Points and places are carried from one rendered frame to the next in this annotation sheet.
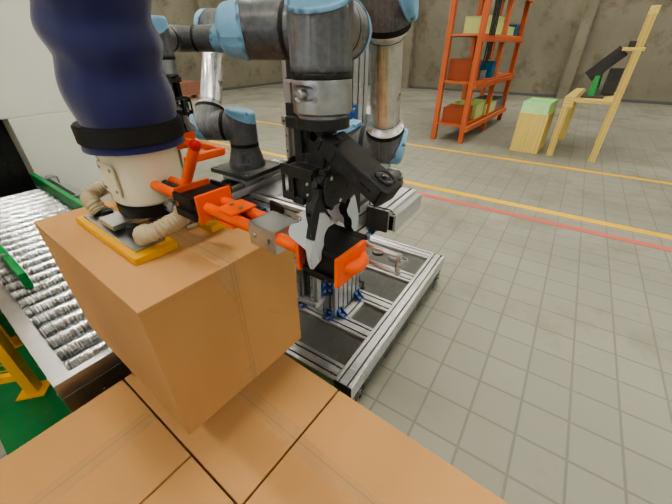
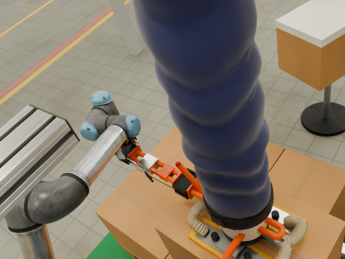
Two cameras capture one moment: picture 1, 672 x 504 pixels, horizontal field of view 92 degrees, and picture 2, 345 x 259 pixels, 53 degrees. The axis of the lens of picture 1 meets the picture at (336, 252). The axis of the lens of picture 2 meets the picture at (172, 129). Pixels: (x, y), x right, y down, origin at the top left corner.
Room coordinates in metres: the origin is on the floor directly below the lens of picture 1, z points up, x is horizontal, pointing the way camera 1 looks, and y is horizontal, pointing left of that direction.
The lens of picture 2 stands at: (1.47, 0.55, 2.29)
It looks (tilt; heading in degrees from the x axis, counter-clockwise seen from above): 43 degrees down; 197
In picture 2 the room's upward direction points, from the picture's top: 20 degrees counter-clockwise
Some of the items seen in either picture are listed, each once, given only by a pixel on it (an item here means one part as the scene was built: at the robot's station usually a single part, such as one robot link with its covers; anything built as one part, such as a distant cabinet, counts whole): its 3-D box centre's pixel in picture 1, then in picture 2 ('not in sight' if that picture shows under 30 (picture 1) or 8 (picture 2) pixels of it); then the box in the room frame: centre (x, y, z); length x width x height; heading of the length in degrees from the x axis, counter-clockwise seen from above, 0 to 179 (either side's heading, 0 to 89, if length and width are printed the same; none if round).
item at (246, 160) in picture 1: (246, 153); not in sight; (1.41, 0.39, 1.09); 0.15 x 0.15 x 0.10
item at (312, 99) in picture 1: (320, 99); not in sight; (0.45, 0.02, 1.42); 0.08 x 0.08 x 0.05
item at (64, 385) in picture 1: (164, 325); not in sight; (0.90, 0.65, 0.58); 0.70 x 0.03 x 0.06; 143
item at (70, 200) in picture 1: (80, 200); not in sight; (2.03, 1.71, 0.60); 1.60 x 0.11 x 0.09; 53
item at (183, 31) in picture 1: (179, 38); not in sight; (1.27, 0.51, 1.50); 0.11 x 0.11 x 0.08; 86
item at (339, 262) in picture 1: (331, 255); (129, 150); (0.43, 0.01, 1.20); 0.08 x 0.07 x 0.05; 52
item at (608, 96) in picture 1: (578, 85); not in sight; (5.73, -3.81, 0.94); 1.44 x 1.28 x 1.88; 145
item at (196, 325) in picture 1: (178, 284); (249, 248); (0.78, 0.47, 0.87); 0.60 x 0.40 x 0.40; 52
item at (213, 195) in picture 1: (204, 199); (187, 183); (0.65, 0.28, 1.20); 0.10 x 0.08 x 0.06; 142
